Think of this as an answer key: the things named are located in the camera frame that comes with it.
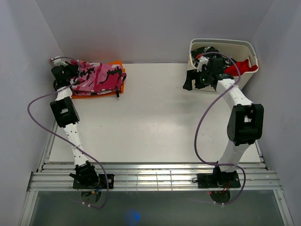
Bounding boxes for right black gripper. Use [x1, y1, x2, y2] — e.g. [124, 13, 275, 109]
[182, 67, 212, 91]

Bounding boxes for pink camouflage trousers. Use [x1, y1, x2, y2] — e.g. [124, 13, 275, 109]
[70, 60, 127, 97]

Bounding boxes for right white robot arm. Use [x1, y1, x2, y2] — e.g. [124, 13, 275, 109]
[183, 55, 264, 188]

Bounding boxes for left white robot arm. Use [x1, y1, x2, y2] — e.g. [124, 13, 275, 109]
[50, 59, 100, 188]

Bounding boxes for black white patterned trousers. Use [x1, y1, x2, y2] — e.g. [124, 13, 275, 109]
[190, 46, 233, 70]

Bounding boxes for red trousers in basket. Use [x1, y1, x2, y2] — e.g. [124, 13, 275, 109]
[224, 59, 258, 76]

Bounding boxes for folded orange trousers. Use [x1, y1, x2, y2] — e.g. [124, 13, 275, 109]
[70, 60, 125, 99]

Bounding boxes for cream plastic laundry basket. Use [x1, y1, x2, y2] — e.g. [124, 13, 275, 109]
[187, 38, 259, 89]

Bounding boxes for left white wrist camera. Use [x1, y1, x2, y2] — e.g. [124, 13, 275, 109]
[50, 58, 67, 66]

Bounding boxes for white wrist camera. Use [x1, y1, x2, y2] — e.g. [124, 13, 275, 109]
[50, 58, 67, 66]
[197, 55, 209, 72]

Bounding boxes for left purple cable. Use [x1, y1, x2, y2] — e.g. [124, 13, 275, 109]
[27, 56, 110, 210]

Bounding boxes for purple cable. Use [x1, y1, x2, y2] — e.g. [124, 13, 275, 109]
[190, 52, 246, 205]
[27, 56, 110, 210]

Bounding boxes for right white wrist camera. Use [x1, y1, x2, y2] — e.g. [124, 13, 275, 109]
[197, 55, 209, 72]

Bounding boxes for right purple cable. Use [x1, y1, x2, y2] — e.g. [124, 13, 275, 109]
[190, 52, 246, 205]

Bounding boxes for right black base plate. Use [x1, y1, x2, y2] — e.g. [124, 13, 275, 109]
[197, 171, 241, 188]

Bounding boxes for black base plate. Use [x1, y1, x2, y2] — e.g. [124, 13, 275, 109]
[197, 171, 241, 188]
[72, 174, 115, 190]

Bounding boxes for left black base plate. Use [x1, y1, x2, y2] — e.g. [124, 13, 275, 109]
[72, 174, 115, 190]

